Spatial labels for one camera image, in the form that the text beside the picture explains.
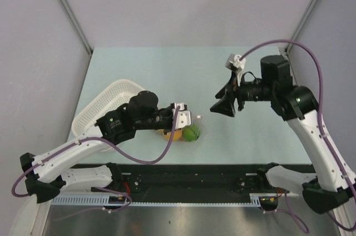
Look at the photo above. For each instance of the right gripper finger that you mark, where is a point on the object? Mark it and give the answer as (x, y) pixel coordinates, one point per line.
(224, 106)
(228, 89)

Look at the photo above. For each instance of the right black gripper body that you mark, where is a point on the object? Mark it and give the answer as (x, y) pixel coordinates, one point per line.
(241, 92)

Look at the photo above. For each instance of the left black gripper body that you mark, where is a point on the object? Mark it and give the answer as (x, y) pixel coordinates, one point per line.
(160, 119)

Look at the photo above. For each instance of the toy orange mango slice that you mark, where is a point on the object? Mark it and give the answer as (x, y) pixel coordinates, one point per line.
(173, 135)

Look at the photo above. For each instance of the green toy watermelon ball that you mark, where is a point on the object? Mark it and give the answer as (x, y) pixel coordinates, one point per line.
(191, 133)

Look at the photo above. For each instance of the clear zip top bag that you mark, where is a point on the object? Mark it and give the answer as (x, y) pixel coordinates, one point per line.
(197, 120)

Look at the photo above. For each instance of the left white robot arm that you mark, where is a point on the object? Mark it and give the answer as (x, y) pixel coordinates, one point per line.
(42, 174)

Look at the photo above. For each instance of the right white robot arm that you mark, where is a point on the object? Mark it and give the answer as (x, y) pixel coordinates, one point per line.
(333, 181)

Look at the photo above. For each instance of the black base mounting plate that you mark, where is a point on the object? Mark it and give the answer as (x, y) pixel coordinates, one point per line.
(195, 183)

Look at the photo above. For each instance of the white perforated plastic basket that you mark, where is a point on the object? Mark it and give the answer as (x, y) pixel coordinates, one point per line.
(116, 94)

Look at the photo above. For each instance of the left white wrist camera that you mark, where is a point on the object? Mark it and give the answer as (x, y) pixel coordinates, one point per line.
(181, 115)

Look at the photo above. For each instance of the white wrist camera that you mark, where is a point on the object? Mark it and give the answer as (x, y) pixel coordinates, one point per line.
(181, 115)
(235, 63)

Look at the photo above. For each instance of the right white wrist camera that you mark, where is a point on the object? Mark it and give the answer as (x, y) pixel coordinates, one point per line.
(235, 63)

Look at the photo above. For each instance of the white slotted cable duct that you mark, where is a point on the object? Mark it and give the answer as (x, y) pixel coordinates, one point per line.
(115, 201)

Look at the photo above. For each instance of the right aluminium frame post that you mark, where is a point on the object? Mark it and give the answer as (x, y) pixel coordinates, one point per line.
(307, 14)

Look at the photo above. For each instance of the aluminium frame post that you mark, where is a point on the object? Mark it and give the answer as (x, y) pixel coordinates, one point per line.
(69, 13)
(307, 14)

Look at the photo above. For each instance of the left aluminium frame post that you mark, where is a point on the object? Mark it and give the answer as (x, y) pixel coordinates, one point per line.
(69, 13)

